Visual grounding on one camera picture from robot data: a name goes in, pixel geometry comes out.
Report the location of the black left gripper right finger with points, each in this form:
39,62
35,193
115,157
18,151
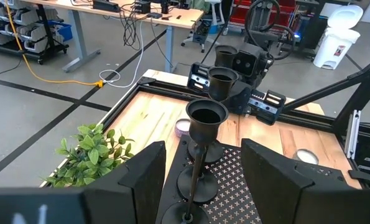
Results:
271,186

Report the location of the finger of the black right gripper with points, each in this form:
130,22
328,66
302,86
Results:
268,107
198,77

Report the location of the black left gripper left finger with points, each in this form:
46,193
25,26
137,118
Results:
141,186

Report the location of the black metal candlestick holder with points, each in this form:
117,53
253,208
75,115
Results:
222,84
225,57
206,124

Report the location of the white purple leaf candle jar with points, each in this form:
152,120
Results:
306,157

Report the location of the white round ball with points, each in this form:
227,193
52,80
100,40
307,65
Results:
182,126

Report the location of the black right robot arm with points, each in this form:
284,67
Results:
259,37

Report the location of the black perforated metal stand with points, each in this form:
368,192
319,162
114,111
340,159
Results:
234,193

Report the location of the green plant in white pot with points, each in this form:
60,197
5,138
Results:
91,155

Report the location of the wooden desk with gray legs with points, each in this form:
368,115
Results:
178,17

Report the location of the white office chair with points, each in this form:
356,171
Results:
215,12

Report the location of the red tool cabinet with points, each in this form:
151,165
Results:
239,12

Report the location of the white pedal trash bin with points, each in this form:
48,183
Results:
334,46

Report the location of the small black equipment box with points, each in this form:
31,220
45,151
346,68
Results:
142,7

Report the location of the black power strip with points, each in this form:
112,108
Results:
105,5

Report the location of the rack with gray storage bins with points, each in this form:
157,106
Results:
32,31

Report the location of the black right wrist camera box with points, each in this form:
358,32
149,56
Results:
245,63

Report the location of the silver aluminium bracket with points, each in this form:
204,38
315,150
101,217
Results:
352,133

